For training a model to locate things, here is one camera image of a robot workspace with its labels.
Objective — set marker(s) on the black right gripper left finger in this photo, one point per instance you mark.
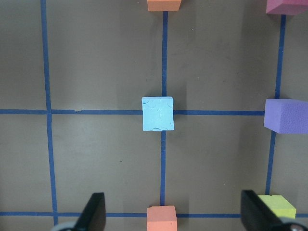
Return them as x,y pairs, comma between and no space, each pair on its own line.
93,217

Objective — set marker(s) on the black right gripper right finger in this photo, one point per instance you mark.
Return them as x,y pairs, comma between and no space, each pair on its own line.
256,216

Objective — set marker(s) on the light blue foam block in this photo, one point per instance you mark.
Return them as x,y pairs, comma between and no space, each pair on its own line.
157,113

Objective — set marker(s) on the yellow foam block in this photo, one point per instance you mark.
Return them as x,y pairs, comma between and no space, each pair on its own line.
279,206

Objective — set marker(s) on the orange foam block near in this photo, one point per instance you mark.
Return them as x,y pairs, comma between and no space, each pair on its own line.
162,218

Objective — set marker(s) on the orange foam block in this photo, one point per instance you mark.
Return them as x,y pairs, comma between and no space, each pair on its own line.
163,5
162,218

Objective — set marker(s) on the purple foam block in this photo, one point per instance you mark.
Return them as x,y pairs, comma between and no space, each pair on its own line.
286,116

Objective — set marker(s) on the pink foam block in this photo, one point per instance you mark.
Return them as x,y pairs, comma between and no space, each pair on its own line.
286,7

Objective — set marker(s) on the orange foam block far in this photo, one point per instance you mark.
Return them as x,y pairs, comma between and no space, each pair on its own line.
163,5

